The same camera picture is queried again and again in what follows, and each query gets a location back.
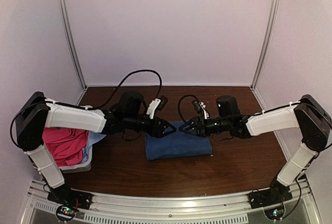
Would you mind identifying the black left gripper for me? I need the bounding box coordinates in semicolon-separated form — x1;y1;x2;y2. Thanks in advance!
124;114;176;138

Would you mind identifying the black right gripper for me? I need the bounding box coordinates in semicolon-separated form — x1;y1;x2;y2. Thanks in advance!
179;116;231;137

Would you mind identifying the dark blue polo shirt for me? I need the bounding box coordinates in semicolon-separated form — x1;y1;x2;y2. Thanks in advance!
145;131;213;161

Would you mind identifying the red garment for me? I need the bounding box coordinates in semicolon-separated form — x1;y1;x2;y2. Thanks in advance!
42;128;89;167

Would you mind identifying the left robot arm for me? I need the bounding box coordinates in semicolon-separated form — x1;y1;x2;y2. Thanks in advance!
9;91;176;205

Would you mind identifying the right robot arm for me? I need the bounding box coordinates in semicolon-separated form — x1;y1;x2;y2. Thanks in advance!
179;94;331;204

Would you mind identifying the white plastic laundry basket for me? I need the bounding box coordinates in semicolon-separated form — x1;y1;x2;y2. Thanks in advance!
61;104;93;174

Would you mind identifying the light blue garment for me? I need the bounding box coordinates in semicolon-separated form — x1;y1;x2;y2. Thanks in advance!
81;132;106;164

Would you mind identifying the right circuit board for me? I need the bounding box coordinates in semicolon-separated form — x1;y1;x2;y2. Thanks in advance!
264;206;285;221

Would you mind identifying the circuit board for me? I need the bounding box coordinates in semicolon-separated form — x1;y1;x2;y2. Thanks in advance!
56;205;79;221
264;206;285;221

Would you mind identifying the left circuit board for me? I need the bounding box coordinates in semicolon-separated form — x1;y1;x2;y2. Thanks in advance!
56;205;79;221

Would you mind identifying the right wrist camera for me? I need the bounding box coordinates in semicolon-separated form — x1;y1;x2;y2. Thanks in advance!
192;100;210;119

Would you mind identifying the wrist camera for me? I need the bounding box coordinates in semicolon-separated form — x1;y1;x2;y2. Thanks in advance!
192;100;210;119
146;95;168;119

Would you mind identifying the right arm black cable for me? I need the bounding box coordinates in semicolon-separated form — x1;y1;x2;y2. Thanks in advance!
178;94;200;125

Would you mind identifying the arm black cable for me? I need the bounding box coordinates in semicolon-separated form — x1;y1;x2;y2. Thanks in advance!
103;69;163;110
178;94;200;125

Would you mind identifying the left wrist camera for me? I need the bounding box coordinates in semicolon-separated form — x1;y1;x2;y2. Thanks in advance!
146;95;168;119

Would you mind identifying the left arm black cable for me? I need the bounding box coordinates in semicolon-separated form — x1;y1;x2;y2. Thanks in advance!
103;69;163;110

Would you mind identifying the aluminium front rail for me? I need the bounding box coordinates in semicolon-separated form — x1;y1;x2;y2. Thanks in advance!
24;174;320;224

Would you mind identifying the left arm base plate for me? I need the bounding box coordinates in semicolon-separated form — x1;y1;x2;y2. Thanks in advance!
47;189;92;210

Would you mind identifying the right aluminium frame post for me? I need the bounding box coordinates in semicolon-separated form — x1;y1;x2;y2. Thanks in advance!
251;0;280;90

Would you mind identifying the aluminium frame post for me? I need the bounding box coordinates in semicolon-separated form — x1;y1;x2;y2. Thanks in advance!
58;0;87;90
251;0;280;90

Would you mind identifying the left aluminium frame post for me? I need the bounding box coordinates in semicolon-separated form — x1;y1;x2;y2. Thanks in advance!
58;0;87;90

